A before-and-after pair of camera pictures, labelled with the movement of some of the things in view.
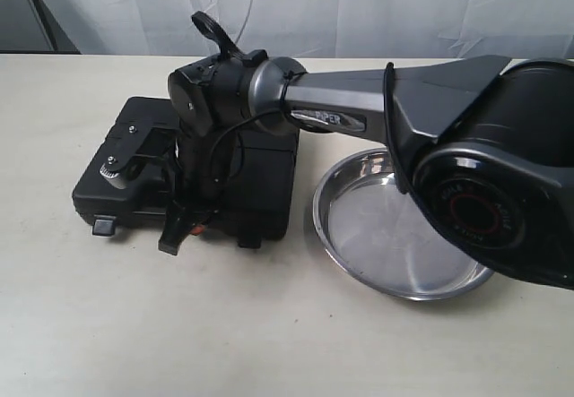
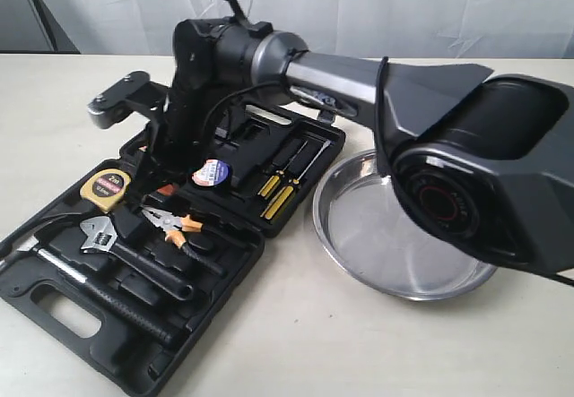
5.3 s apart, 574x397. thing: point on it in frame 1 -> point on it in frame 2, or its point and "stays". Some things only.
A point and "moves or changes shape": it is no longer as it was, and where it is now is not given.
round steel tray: x=376 y=236 stays
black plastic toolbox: x=132 y=176 moves or changes shape
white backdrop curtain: x=310 y=12 stays
